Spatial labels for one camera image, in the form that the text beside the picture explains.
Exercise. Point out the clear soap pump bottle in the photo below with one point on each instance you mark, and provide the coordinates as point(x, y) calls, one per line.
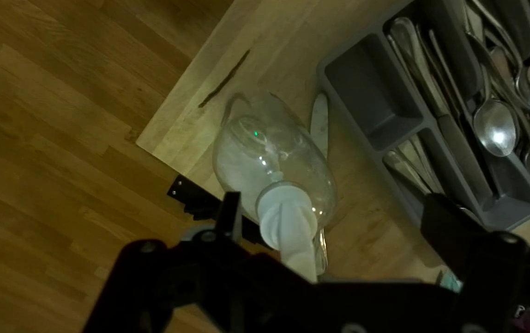
point(275, 168)

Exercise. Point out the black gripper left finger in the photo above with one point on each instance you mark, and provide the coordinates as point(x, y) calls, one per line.
point(229, 216)

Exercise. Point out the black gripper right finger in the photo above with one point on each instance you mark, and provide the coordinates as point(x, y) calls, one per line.
point(454, 232)

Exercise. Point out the steel table knife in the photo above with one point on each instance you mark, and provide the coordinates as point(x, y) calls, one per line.
point(459, 136)

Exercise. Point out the teal sponge cloth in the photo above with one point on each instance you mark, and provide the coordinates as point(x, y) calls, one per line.
point(450, 282)

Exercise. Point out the grey cutlery tray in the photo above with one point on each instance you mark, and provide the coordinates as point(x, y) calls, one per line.
point(393, 105)

